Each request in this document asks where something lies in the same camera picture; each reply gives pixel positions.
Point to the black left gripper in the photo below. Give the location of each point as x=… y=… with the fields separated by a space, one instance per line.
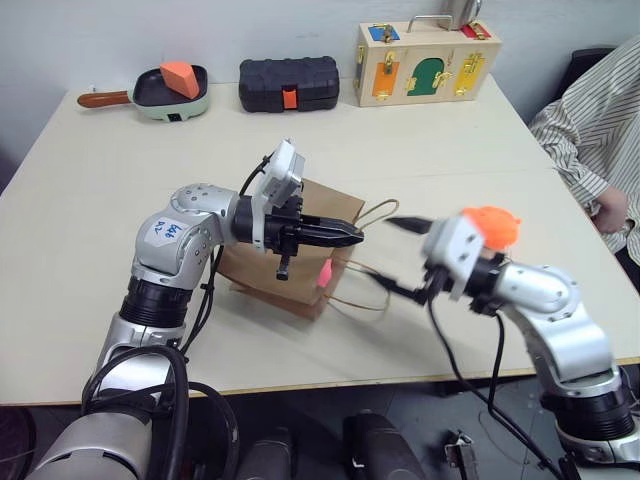
x=286 y=227

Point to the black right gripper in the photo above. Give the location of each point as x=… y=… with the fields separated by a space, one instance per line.
x=437 y=281

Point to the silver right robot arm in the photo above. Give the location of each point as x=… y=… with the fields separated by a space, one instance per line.
x=565 y=310

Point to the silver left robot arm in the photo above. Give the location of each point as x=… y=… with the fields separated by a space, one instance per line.
x=200 y=198

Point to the pink plush toy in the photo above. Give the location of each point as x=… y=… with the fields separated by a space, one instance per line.
x=325 y=274

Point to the brown paper bag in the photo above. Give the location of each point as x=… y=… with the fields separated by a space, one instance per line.
x=260 y=270

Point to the orange plush toy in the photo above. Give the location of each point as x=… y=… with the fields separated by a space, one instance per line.
x=495 y=227

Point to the bystander bare hand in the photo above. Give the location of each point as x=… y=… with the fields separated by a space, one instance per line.
x=614 y=212

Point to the black plastic tool case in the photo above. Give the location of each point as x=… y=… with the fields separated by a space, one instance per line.
x=280 y=77

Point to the wide dark rounded shape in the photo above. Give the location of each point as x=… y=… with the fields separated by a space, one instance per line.
x=380 y=445

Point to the small metal clip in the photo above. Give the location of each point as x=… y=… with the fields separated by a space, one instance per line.
x=459 y=447

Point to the pale green electric frying pan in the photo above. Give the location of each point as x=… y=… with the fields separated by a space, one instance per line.
x=165 y=107

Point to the wooden lock puzzle box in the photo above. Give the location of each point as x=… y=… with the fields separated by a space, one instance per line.
x=425 y=50

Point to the orange wedge block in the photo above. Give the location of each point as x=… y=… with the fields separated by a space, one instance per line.
x=181 y=79

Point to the person in striped shirt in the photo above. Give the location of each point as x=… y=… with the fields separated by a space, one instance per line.
x=595 y=125

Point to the narrow dark rounded shape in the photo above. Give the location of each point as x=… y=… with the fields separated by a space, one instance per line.
x=267 y=455

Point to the silver metal kettle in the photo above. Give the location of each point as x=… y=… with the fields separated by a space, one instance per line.
x=462 y=11

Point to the black chair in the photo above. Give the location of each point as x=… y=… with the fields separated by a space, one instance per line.
x=585 y=67

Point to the dark round floor object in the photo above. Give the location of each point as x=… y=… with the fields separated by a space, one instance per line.
x=15 y=442

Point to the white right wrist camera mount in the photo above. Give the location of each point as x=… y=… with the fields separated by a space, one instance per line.
x=455 y=245

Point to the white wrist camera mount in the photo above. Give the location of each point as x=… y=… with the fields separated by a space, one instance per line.
x=455 y=245
x=280 y=165

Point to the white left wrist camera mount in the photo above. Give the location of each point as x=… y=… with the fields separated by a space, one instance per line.
x=280 y=165

